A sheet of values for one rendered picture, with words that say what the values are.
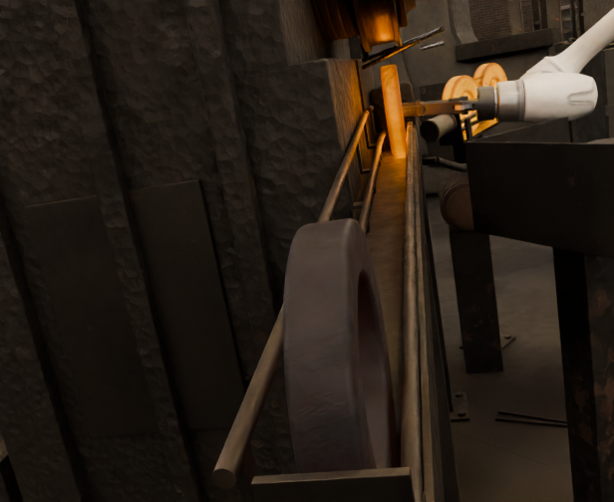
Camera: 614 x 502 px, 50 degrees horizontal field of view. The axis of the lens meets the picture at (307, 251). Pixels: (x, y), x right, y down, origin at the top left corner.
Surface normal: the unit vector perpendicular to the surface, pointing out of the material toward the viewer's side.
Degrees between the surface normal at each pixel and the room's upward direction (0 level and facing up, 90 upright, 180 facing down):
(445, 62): 90
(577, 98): 91
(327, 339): 54
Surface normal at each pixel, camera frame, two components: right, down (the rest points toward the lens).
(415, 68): -0.39, 0.29
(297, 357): -0.22, -0.29
